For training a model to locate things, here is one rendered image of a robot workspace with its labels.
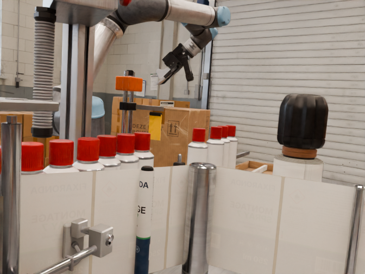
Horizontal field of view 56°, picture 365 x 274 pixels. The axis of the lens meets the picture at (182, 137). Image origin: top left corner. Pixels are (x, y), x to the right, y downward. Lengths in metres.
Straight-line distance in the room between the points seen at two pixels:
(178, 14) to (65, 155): 0.85
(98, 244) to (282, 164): 0.36
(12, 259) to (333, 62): 4.81
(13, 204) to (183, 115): 0.98
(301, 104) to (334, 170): 4.37
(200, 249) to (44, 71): 0.37
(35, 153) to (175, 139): 0.85
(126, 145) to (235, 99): 4.87
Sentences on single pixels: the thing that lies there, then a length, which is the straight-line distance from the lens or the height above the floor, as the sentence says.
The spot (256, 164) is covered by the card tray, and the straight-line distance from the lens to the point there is 1.79.
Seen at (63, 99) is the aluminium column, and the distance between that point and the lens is 0.73.
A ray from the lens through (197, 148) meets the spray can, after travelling 0.86.
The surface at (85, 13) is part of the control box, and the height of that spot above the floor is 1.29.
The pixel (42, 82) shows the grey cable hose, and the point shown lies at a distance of 0.61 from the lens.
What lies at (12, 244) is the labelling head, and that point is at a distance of 0.34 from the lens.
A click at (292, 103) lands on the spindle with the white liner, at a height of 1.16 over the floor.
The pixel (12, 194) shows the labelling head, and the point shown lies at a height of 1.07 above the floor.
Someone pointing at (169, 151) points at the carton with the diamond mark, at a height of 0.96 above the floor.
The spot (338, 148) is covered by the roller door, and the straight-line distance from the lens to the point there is 4.92.
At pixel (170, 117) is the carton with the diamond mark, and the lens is 1.27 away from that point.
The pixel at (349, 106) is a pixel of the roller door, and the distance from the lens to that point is 4.89.
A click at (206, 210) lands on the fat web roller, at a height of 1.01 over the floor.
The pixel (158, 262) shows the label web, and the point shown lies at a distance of 0.50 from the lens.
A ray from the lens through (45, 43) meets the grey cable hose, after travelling 0.61.
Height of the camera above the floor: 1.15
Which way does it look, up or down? 6 degrees down
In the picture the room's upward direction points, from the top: 4 degrees clockwise
